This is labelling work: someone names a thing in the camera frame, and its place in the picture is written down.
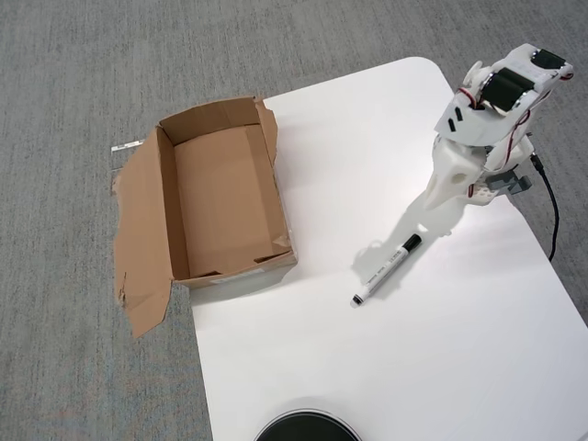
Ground grey table clamp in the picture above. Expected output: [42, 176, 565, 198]
[486, 172, 534, 197]

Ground white marker pen black cap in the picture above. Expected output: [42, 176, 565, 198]
[351, 232, 423, 308]

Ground black round object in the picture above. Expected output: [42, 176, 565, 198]
[254, 407, 362, 441]

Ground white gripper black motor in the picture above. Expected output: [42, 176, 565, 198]
[421, 67, 537, 236]

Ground black power cable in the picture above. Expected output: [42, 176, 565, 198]
[530, 153, 561, 263]

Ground open brown cardboard box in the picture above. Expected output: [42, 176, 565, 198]
[111, 95, 300, 340]

